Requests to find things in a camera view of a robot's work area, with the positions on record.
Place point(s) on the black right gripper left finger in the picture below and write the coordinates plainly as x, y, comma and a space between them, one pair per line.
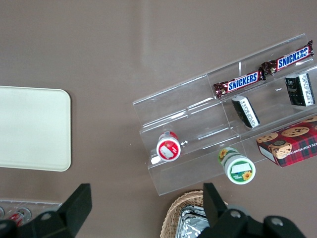
71, 205

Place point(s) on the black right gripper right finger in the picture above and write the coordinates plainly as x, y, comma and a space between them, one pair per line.
215, 205

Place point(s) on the woven wicker basket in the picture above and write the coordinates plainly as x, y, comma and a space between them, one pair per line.
173, 213

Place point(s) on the cream plastic tray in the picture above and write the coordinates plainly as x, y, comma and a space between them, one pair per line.
32, 129

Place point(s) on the foil wrapped food pack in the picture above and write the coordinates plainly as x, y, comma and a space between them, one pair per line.
193, 223

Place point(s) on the clear acrylic bin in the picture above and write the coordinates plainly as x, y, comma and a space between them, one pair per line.
37, 205

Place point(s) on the green lid sunflower cup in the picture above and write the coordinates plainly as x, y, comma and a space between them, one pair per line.
239, 168

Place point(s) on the red drink can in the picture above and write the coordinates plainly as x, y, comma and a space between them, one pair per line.
21, 215

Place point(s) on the red lid yogurt cup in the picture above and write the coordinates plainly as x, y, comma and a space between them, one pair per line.
168, 148

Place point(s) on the clear acrylic tiered display stand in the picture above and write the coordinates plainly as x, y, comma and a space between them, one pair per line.
188, 116

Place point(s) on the small black snack box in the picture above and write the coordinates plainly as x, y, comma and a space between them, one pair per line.
246, 112
299, 89

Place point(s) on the red plaid cookie box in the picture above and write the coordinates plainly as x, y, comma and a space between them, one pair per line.
294, 146

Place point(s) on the Snickers chocolate bar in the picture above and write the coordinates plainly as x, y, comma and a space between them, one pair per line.
289, 58
241, 82

